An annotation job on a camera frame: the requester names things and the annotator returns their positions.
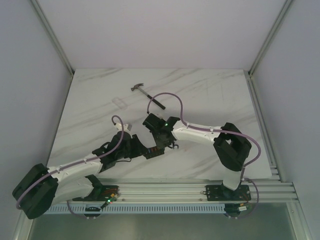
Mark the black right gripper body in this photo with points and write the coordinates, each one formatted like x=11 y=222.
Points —
x=159 y=142

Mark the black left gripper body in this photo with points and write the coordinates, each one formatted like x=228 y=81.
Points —
x=129 y=156

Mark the black fuse box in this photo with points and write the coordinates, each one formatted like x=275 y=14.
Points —
x=153 y=152

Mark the clear plastic fuse box cover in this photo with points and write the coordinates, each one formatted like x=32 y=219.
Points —
x=119 y=103

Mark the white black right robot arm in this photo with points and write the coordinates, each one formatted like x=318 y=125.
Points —
x=154 y=123

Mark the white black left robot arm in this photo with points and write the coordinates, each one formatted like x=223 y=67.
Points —
x=43 y=187

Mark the claw hammer black handle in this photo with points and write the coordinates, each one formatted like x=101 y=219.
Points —
x=138 y=87

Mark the white slotted cable duct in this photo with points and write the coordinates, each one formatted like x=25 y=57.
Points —
x=137 y=208

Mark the aluminium front rail base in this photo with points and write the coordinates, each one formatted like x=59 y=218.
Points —
x=180 y=191

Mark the aluminium frame post left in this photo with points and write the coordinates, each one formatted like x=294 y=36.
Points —
x=51 y=35

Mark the aluminium frame rail right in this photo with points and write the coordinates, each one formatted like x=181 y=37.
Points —
x=271 y=35

